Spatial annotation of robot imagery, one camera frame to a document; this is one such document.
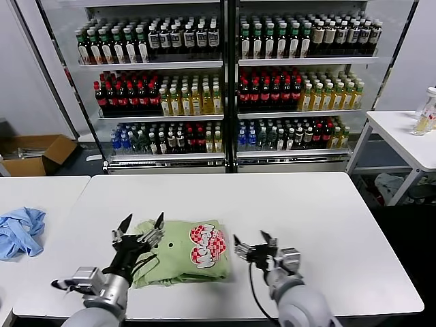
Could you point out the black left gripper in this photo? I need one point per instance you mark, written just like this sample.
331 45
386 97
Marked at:
127 250

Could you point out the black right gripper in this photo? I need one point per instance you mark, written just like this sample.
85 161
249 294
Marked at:
265 255

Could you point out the light green t-shirt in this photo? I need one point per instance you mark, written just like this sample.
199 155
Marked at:
170 264

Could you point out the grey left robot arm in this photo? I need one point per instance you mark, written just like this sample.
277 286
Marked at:
98 306

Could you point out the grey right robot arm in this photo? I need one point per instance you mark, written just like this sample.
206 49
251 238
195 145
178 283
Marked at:
303 299

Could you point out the grey clothes pile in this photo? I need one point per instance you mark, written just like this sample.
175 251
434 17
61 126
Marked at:
388 185

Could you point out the small white flat object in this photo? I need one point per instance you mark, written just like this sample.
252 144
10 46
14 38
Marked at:
94 157

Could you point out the small dark green bottle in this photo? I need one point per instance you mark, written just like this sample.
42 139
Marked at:
143 144
271 139
135 144
261 139

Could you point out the small dark white-label bottle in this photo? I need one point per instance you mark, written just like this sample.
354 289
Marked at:
153 145
280 139
163 145
289 139

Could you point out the small blue drink bottle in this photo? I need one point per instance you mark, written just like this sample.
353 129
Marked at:
114 143
252 139
125 143
242 139

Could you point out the small dark tea bottle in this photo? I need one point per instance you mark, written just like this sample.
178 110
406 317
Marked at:
171 142
181 141
308 135
298 136

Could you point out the small red-label cola bottle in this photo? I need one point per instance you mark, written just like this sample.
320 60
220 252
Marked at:
190 140
317 134
327 133
199 140

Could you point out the small yellow drink bottle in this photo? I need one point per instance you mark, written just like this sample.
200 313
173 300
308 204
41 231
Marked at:
209 142
218 141
345 137
336 138

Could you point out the light blue crumpled garment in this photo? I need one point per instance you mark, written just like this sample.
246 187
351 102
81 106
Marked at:
20 235

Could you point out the brown cardboard box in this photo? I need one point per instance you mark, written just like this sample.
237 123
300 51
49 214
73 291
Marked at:
58 146

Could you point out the yellow juice bottle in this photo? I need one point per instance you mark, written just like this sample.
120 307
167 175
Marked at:
175 106
186 105
347 99
337 100
356 98
217 103
207 104
165 106
326 101
306 101
316 101
196 105

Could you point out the red cap cola bottle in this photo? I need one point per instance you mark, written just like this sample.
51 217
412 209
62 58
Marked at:
122 101
133 101
244 97
265 97
154 100
286 96
296 96
111 101
275 97
101 102
143 101
254 97

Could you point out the grey metal bars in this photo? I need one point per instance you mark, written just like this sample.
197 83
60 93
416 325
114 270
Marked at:
27 153

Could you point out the white beverage display shelf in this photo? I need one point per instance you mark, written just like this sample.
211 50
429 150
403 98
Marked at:
306 61
153 64

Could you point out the small white side table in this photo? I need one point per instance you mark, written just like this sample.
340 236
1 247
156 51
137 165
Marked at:
395 129

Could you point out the green cap tea bottle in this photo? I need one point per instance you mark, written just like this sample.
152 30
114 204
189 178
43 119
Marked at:
143 49
245 44
107 50
305 43
82 51
281 44
95 51
131 49
293 43
119 50
257 44
269 44

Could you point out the dark bottle white label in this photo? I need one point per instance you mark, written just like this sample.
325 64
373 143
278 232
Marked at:
201 38
375 35
154 41
176 39
364 35
165 40
341 35
353 35
213 37
189 39

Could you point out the clear glass bottle white cap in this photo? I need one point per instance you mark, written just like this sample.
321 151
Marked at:
422 122

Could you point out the dark bottle beige label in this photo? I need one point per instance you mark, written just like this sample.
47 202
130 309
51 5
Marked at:
329 36
318 36

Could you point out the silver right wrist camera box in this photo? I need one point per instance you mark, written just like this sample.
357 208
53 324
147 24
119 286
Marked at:
291 259

